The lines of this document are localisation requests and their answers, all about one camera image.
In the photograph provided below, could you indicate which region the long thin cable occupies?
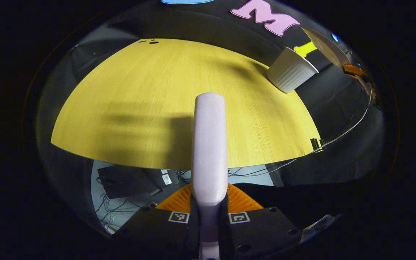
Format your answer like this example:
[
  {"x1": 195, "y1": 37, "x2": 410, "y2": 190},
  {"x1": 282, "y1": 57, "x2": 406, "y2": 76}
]
[{"x1": 228, "y1": 81, "x2": 373, "y2": 177}]

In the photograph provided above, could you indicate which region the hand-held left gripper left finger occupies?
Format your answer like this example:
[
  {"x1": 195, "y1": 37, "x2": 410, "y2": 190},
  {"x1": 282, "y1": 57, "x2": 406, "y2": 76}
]
[{"x1": 115, "y1": 183, "x2": 200, "y2": 260}]

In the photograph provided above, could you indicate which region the yellow wooden desktop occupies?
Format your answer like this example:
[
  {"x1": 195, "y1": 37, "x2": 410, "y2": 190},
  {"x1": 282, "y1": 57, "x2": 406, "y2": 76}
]
[{"x1": 51, "y1": 38, "x2": 322, "y2": 170}]

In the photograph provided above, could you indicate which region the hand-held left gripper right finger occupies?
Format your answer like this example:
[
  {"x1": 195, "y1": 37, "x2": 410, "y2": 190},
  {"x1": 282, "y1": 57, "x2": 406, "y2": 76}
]
[{"x1": 222, "y1": 183, "x2": 303, "y2": 260}]

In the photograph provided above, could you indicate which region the small light grey dustpan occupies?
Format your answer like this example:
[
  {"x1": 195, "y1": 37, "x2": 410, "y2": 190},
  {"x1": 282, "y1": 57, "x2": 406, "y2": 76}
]
[{"x1": 301, "y1": 27, "x2": 352, "y2": 70}]

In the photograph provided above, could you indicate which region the white ribbed garbage bin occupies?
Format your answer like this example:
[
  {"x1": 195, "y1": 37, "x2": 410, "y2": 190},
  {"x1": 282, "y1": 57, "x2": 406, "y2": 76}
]
[{"x1": 266, "y1": 46, "x2": 319, "y2": 94}]

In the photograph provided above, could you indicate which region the small black desk clamp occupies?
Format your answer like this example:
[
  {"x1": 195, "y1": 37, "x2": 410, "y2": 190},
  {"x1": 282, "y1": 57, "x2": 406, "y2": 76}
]
[{"x1": 310, "y1": 137, "x2": 327, "y2": 152}]

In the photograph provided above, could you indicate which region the black power adapter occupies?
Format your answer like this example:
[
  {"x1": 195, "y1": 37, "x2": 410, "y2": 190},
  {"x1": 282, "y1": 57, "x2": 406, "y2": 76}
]
[{"x1": 160, "y1": 169, "x2": 180, "y2": 186}]

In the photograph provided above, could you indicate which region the black box on floor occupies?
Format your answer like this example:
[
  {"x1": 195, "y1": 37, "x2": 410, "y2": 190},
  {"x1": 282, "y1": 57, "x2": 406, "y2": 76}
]
[{"x1": 97, "y1": 164, "x2": 165, "y2": 199}]

